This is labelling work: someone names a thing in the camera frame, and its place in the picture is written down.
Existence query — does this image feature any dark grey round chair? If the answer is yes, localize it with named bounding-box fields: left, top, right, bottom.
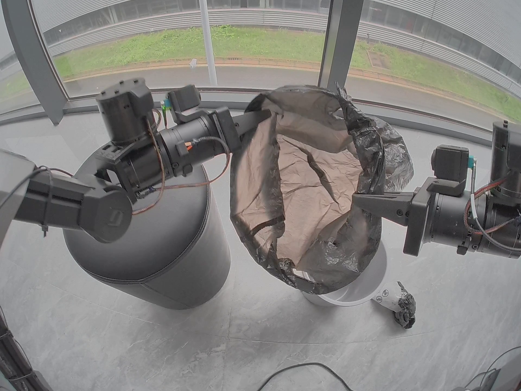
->
left=63, top=149, right=232, bottom=310

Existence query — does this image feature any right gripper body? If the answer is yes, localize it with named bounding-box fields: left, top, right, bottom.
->
left=403, top=192, right=495, bottom=256

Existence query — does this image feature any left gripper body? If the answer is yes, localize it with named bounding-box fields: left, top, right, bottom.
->
left=157, top=108, right=242, bottom=178

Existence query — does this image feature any white trash bin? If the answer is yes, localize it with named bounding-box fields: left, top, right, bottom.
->
left=301, top=241, right=387, bottom=306

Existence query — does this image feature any crumpled black plastic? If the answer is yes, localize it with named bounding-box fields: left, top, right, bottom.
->
left=392, top=281, right=417, bottom=330

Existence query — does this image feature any crumpled white paper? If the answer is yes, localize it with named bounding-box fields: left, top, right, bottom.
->
left=371, top=283, right=401, bottom=312

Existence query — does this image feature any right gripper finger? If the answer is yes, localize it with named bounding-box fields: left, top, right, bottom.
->
left=352, top=192, right=415, bottom=226

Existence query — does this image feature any black cable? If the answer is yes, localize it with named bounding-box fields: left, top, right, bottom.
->
left=256, top=362, right=355, bottom=391

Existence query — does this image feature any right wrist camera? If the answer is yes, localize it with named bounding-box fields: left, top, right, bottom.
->
left=414, top=145, right=477, bottom=198

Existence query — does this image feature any window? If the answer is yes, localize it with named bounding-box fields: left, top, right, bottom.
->
left=0, top=0, right=521, bottom=146

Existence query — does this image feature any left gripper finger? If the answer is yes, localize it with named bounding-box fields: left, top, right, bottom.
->
left=233, top=109, right=272, bottom=138

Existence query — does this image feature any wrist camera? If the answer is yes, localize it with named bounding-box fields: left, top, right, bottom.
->
left=414, top=145, right=477, bottom=198
left=162, top=85, right=212, bottom=126

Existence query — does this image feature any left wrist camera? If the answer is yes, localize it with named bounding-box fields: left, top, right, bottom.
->
left=162, top=85, right=212, bottom=126

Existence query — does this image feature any black plastic bag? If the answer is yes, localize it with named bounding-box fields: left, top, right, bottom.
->
left=229, top=82, right=415, bottom=295

